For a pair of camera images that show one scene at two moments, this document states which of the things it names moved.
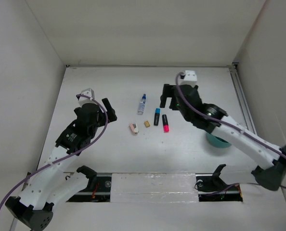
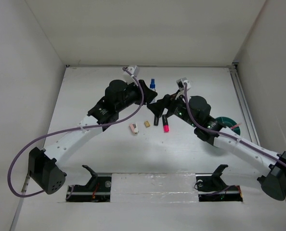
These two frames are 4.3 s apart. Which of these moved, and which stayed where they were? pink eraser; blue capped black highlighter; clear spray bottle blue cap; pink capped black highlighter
Moved: clear spray bottle blue cap
Stayed: blue capped black highlighter; pink capped black highlighter; pink eraser
